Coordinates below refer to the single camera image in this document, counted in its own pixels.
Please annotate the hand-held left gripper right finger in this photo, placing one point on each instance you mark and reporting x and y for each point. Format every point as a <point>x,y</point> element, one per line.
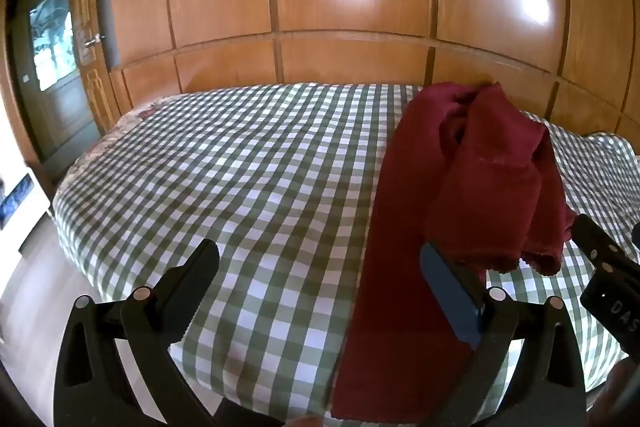
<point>450,294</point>

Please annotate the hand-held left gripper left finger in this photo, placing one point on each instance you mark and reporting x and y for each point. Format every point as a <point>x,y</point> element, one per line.
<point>194,276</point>

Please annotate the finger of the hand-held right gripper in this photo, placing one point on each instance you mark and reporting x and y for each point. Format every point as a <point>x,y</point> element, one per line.
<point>592,239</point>

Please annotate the dark red cloth garment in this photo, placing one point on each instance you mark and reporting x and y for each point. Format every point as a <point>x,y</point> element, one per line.
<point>400,207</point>

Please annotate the person's right forearm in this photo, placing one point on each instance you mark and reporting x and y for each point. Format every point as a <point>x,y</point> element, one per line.
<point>619,394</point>

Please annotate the green checkered bed sheet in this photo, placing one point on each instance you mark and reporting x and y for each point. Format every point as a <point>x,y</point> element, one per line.
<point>225,167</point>

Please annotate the floral mattress cover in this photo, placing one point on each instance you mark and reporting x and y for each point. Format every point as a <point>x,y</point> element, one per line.
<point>127,113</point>

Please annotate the white cabinet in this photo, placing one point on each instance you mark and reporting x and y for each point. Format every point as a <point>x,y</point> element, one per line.
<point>25,217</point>

